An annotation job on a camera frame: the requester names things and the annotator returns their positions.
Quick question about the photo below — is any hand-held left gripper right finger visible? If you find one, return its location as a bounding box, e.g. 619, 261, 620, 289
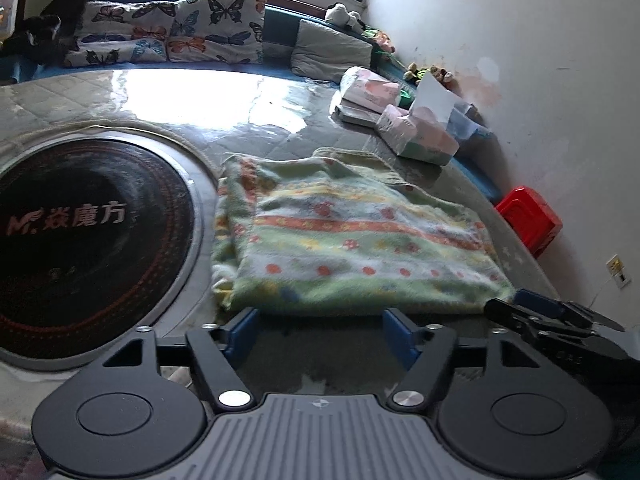
382, 307, 543, 413

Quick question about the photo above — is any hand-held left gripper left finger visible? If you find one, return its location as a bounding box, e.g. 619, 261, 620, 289
102, 307, 261, 413

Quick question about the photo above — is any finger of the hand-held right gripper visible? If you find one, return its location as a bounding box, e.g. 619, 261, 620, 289
484, 298, 556, 346
514, 289, 591, 326

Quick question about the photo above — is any striped floral blanket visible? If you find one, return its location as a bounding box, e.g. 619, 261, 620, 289
210, 147, 516, 316

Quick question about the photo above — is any red plastic stool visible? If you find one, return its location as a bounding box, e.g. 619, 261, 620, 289
495, 186, 563, 258

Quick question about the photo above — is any round black induction cooker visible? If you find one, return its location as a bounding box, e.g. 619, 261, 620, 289
0, 127, 221, 373

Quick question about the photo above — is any pale blue plastic packet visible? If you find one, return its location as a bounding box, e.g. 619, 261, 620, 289
449, 102, 493, 141

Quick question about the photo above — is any pink and green tissue pack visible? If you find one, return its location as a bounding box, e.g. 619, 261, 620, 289
376, 104, 460, 166

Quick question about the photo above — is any flat dark box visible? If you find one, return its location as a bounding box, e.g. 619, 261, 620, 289
332, 102, 386, 128

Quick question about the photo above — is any white paper sheet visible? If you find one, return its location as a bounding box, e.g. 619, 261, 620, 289
409, 75, 457, 123

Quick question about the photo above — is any grey pillow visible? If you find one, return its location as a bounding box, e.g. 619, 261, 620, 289
290, 20, 375, 85

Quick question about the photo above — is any green and pink plush toy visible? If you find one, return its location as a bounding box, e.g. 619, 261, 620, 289
362, 27, 397, 55

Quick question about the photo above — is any butterfly print pillow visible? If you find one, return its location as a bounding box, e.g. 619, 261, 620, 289
82, 0, 178, 41
166, 0, 268, 65
62, 35, 168, 68

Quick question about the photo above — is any blue sofa bench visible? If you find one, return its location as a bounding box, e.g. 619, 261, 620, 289
0, 0, 503, 206

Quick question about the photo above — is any white plush toy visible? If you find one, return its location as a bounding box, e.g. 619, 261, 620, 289
325, 2, 366, 31

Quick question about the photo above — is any black round bag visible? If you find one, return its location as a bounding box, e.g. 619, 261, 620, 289
42, 0, 91, 36

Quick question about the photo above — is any white wall socket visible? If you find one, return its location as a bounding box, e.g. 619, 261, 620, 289
605, 254, 631, 290

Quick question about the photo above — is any black bag with strap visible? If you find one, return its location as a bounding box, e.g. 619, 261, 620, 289
0, 15, 76, 66

